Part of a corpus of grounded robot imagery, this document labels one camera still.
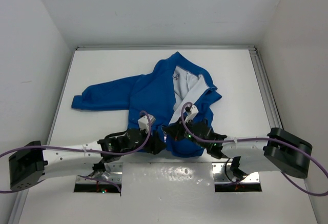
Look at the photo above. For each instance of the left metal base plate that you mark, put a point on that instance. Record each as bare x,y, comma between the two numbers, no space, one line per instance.
108,172

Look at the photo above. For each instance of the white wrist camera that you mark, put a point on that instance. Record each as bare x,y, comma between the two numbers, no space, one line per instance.
146,121
192,112

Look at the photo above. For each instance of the metal base plate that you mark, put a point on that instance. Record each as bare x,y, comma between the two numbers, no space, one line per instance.
223,175
108,172

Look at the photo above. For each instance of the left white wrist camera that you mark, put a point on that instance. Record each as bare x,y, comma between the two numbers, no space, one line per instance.
146,121

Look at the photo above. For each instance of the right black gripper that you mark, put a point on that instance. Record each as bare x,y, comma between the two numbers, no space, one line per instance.
175,130

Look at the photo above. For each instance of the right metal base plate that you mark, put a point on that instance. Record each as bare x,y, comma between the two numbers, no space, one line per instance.
223,175

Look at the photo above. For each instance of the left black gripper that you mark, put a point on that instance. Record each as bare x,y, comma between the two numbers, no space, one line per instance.
154,143

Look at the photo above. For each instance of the blue zip jacket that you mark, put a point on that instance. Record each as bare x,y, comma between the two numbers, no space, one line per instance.
162,93

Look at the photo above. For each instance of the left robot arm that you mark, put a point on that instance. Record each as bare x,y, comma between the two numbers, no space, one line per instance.
34,163

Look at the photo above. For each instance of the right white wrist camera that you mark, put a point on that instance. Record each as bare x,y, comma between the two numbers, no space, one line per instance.
192,112

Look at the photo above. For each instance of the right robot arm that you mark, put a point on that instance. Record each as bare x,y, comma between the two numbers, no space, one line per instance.
279,151

